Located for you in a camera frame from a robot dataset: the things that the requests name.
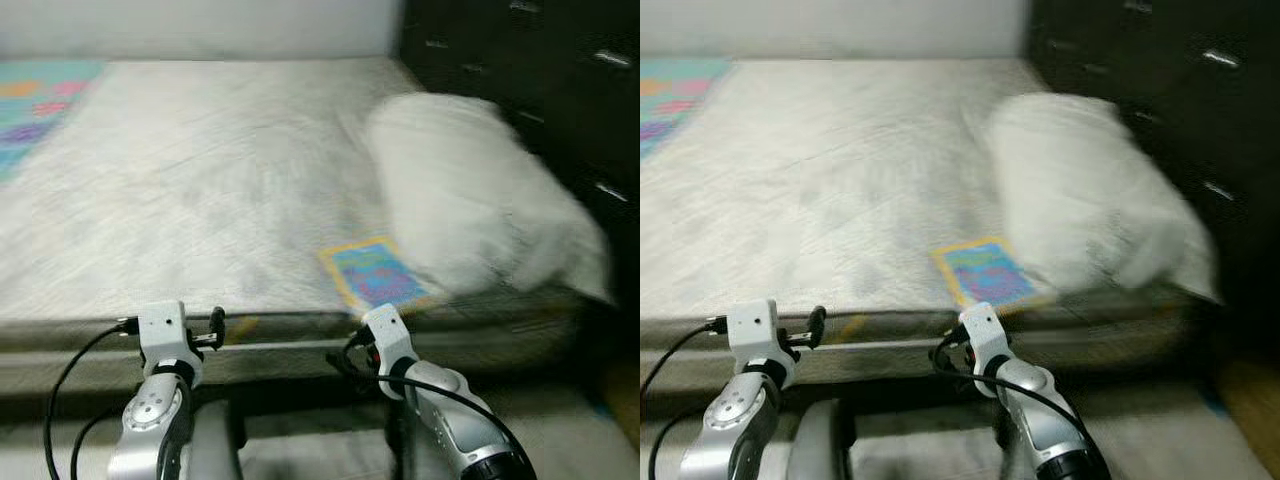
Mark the blue yellow-edged children's book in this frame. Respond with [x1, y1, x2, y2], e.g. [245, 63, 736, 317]
[318, 235, 441, 313]
[930, 236, 1056, 313]

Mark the white printed pillow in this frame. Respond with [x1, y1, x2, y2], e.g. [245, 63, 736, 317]
[362, 92, 617, 305]
[984, 92, 1225, 305]

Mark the silver robot left leg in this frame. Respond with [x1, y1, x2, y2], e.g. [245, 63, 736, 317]
[788, 398, 857, 480]
[186, 400, 247, 480]

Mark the silver robot leg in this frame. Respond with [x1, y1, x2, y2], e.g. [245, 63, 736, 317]
[788, 398, 857, 480]
[996, 404, 1037, 480]
[186, 400, 247, 480]
[386, 404, 441, 480]

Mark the silver robot right leg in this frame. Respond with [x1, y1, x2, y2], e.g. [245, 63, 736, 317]
[996, 404, 1037, 480]
[386, 404, 441, 480]

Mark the grey quilted mattress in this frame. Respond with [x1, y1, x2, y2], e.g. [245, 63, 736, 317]
[0, 56, 601, 401]
[640, 56, 1216, 401]

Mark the teal blanket with dotted shapes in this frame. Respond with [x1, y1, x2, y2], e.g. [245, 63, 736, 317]
[640, 57, 733, 161]
[0, 60, 107, 181]

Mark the dark tufted headboard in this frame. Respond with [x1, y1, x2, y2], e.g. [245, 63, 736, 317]
[1028, 0, 1280, 341]
[398, 0, 641, 301]

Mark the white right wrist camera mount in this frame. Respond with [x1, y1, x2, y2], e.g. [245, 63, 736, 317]
[958, 301, 1014, 369]
[361, 304, 418, 373]

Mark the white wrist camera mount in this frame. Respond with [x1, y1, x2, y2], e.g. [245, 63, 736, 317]
[361, 304, 418, 373]
[726, 298, 782, 363]
[137, 300, 192, 363]
[958, 301, 1014, 369]

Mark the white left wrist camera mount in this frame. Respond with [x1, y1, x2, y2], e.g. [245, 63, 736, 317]
[137, 300, 192, 363]
[726, 298, 782, 363]

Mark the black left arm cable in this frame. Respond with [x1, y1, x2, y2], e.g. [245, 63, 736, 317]
[70, 404, 129, 480]
[648, 404, 713, 480]

